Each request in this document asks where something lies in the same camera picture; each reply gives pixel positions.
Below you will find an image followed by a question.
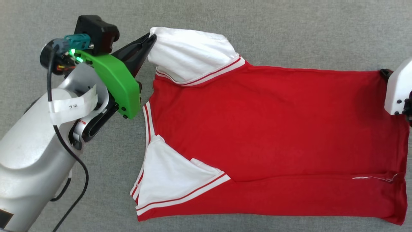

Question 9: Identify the red and white shirt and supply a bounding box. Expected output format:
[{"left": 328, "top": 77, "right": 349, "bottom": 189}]
[{"left": 130, "top": 26, "right": 410, "bottom": 226}]

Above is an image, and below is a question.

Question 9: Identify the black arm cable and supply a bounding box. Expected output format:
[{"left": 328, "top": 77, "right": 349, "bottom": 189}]
[{"left": 47, "top": 45, "right": 89, "bottom": 232}]

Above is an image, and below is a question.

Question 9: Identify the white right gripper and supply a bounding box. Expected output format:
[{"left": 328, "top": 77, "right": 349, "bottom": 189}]
[{"left": 380, "top": 58, "right": 412, "bottom": 124}]

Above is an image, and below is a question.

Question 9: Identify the teal cable connector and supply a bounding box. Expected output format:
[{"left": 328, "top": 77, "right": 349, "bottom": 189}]
[{"left": 64, "top": 34, "right": 92, "bottom": 50}]

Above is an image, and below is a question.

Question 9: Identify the grey fabric table cover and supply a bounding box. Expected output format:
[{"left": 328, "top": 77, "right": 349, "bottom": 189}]
[{"left": 0, "top": 0, "right": 412, "bottom": 232}]

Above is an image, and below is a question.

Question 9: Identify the white paper label tape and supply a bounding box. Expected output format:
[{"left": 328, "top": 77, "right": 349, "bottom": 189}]
[{"left": 48, "top": 84, "right": 98, "bottom": 126}]

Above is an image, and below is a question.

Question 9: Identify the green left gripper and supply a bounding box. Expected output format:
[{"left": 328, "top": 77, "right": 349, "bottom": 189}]
[{"left": 75, "top": 33, "right": 157, "bottom": 120}]

